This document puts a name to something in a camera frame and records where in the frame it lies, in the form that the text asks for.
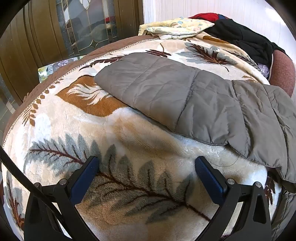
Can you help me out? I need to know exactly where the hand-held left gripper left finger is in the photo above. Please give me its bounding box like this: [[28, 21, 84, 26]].
[[24, 156, 100, 241]]

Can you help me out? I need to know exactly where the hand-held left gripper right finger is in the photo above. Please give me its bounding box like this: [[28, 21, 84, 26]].
[[195, 156, 272, 241]]

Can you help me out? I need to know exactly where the grey padded jacket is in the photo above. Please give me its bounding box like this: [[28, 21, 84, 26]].
[[94, 53, 296, 194]]

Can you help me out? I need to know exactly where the leaf print fleece blanket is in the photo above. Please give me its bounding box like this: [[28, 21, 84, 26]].
[[2, 35, 292, 241]]

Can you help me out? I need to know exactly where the clear plastic wrapper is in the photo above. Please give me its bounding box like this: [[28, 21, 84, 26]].
[[257, 62, 271, 79]]

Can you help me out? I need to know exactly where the wooden cabinet with glass door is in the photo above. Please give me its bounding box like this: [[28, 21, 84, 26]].
[[0, 0, 145, 109]]

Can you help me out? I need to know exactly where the red garment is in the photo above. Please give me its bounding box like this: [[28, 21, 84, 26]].
[[188, 13, 222, 24]]

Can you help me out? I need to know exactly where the black cable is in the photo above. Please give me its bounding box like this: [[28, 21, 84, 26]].
[[0, 147, 67, 232]]

